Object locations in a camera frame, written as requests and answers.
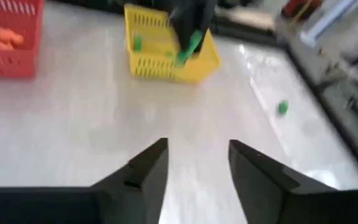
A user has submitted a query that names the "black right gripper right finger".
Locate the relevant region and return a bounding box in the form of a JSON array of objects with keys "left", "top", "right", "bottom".
[{"left": 227, "top": 139, "right": 358, "bottom": 224}]

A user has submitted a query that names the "yellow plastic basket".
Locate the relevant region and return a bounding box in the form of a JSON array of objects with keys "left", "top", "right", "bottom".
[{"left": 123, "top": 2, "right": 222, "bottom": 85}]

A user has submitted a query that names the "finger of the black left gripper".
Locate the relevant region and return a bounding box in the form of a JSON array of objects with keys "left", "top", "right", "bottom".
[
  {"left": 197, "top": 0, "right": 219, "bottom": 52},
  {"left": 169, "top": 0, "right": 197, "bottom": 52}
]

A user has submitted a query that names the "red plastic basket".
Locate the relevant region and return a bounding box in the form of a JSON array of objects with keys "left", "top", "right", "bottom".
[{"left": 0, "top": 0, "right": 45, "bottom": 78}]

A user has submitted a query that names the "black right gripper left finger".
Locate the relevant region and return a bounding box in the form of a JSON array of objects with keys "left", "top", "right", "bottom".
[{"left": 0, "top": 138, "right": 170, "bottom": 224}]

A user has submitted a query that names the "green Halloween decoration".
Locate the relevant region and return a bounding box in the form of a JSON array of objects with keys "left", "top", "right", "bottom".
[
  {"left": 175, "top": 29, "right": 203, "bottom": 67},
  {"left": 133, "top": 35, "right": 144, "bottom": 53},
  {"left": 277, "top": 99, "right": 289, "bottom": 116}
]

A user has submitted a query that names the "orange Halloween decoration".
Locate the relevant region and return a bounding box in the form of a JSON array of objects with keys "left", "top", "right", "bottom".
[{"left": 0, "top": 26, "right": 25, "bottom": 45}]

